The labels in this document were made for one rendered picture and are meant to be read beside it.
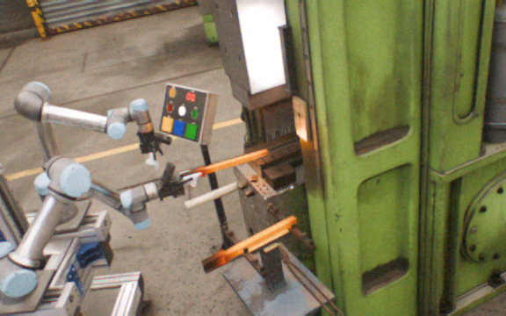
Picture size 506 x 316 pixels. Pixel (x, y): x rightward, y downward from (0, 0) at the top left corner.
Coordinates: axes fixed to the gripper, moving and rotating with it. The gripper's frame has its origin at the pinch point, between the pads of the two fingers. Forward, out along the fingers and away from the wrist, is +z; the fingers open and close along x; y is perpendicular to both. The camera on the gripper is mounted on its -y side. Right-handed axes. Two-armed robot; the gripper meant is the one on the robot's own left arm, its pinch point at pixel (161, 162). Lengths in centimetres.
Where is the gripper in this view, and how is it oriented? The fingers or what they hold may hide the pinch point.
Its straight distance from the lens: 253.7
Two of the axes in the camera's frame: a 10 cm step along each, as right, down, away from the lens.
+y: -9.9, 1.2, 1.0
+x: -0.2, 5.2, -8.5
